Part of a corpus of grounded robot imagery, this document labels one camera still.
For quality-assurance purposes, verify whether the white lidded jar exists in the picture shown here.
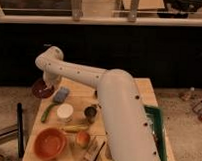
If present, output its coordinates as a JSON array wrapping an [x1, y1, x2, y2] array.
[[56, 104, 74, 122]]

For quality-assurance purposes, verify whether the orange peach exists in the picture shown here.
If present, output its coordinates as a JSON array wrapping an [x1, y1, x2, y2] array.
[[75, 130, 91, 148]]

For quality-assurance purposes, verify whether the orange bowl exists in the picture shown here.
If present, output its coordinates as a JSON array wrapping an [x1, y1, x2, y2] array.
[[33, 127, 67, 160]]

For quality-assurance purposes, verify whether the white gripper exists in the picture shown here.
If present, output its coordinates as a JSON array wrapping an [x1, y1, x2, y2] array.
[[43, 72, 61, 88]]

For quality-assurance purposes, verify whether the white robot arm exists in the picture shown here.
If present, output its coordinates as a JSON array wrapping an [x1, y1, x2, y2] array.
[[35, 46, 161, 161]]

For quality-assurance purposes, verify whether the black pole stand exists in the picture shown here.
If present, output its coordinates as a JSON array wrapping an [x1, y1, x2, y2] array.
[[16, 103, 25, 158]]

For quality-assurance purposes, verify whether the metal measuring cup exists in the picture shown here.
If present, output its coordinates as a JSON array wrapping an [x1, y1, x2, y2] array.
[[84, 106, 97, 124]]

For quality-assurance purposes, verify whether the green cucumber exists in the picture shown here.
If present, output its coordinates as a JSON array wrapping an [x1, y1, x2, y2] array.
[[40, 103, 58, 123]]

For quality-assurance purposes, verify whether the green tray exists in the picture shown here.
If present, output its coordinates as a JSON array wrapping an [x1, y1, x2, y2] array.
[[145, 106, 167, 161]]

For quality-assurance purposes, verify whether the dark red bowl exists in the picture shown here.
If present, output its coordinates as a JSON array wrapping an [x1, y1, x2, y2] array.
[[32, 78, 54, 99]]

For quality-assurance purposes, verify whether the yellow banana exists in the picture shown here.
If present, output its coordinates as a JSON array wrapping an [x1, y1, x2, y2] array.
[[63, 124, 89, 133]]

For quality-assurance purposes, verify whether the blue sponge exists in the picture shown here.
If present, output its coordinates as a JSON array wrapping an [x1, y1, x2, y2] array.
[[53, 88, 70, 104]]

